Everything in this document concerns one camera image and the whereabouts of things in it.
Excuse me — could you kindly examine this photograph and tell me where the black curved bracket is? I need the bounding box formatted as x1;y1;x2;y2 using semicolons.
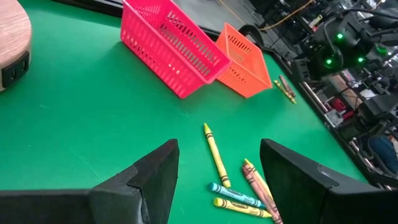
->
238;24;266;47

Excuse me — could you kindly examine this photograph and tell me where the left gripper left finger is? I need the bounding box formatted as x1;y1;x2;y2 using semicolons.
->
0;138;180;224

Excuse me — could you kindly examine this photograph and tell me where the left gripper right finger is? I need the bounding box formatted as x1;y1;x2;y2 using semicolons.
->
259;138;398;224

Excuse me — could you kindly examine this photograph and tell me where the yellow extension cable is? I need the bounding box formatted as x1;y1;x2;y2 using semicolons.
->
217;0;315;32

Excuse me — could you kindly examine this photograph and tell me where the small red box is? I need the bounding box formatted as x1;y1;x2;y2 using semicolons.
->
329;96;355;121

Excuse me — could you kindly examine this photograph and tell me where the white shade table lamp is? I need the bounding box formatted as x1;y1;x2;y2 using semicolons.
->
0;0;32;93

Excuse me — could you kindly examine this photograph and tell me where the person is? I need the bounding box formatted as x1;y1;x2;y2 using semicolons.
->
366;135;398;175

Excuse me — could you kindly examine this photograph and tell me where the orange plastic basket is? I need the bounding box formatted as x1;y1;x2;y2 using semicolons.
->
215;22;274;99

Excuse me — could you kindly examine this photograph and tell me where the brown crayon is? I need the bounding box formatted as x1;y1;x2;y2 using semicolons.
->
278;74;297;99
241;164;284;224

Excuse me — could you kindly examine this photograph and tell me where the pink plastic basket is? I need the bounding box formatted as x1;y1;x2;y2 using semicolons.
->
120;0;231;100

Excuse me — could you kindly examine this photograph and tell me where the blue crayon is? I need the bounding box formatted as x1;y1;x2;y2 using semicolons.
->
207;182;267;209

